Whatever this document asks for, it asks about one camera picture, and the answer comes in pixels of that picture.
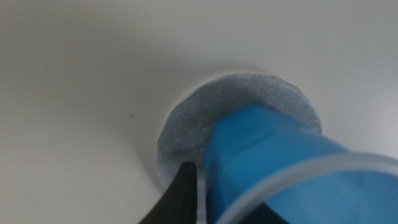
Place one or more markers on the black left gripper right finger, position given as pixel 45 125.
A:
pixel 265 216

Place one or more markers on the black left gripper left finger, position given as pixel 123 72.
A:
pixel 180 199

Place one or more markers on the blue paper cup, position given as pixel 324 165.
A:
pixel 264 149

